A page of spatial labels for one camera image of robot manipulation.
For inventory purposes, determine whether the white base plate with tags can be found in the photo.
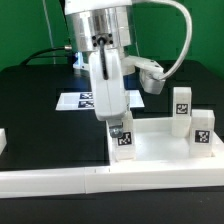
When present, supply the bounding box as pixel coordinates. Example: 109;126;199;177
56;90;144;111

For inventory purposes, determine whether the white square table top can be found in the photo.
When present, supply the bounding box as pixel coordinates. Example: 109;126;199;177
107;117;224;164

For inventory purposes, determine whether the white U-shaped obstacle fence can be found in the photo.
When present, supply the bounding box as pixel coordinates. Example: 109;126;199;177
0;118;224;200

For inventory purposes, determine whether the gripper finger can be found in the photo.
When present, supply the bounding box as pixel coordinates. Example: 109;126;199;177
108;119;123;138

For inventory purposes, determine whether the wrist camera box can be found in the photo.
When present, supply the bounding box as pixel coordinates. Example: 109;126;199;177
121;56;165;95

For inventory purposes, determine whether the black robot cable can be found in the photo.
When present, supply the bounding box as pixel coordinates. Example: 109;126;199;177
19;0;80;66

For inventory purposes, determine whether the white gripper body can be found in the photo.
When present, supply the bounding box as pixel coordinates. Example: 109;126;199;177
89;49;127;121

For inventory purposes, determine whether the thin grey cable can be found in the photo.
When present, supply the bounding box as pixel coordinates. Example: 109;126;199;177
41;0;56;65

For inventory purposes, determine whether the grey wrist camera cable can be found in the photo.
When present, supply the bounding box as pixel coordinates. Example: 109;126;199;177
133;0;194;82

